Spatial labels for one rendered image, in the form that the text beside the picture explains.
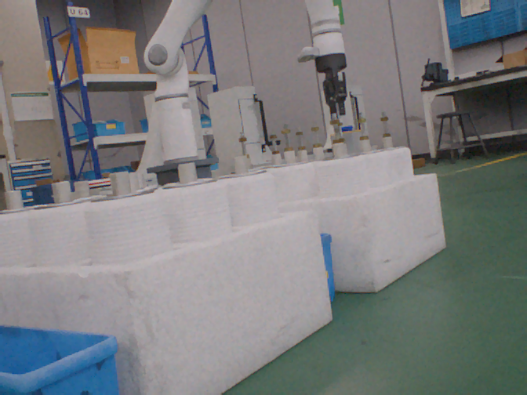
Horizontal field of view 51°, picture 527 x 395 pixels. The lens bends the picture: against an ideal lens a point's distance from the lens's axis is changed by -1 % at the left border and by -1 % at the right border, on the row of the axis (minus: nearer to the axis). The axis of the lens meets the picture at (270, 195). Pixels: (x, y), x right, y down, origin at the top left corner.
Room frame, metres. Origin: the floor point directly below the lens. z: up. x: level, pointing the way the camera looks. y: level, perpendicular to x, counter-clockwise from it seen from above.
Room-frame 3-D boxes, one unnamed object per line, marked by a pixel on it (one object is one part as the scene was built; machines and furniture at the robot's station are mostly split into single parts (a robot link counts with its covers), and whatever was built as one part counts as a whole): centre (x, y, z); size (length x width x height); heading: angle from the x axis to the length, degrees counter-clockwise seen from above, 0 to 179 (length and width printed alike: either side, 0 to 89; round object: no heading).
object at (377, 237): (1.27, -0.12, 0.09); 0.39 x 0.39 x 0.18; 54
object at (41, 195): (5.44, 2.00, 0.18); 0.50 x 0.41 x 0.37; 50
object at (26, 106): (6.92, 2.73, 1.38); 0.49 x 0.02 x 0.35; 135
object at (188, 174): (0.77, 0.11, 0.26); 0.02 x 0.02 x 0.03
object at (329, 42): (1.37, -0.18, 0.53); 0.11 x 0.09 x 0.06; 97
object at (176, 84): (1.54, 0.22, 0.54); 0.09 x 0.09 x 0.17; 79
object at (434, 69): (5.44, -1.75, 0.87); 0.41 x 0.17 x 0.25; 135
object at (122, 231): (0.67, 0.18, 0.16); 0.10 x 0.10 x 0.18
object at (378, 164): (1.20, -0.22, 0.16); 0.10 x 0.10 x 0.18
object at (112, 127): (6.18, 1.75, 0.89); 0.50 x 0.38 x 0.21; 47
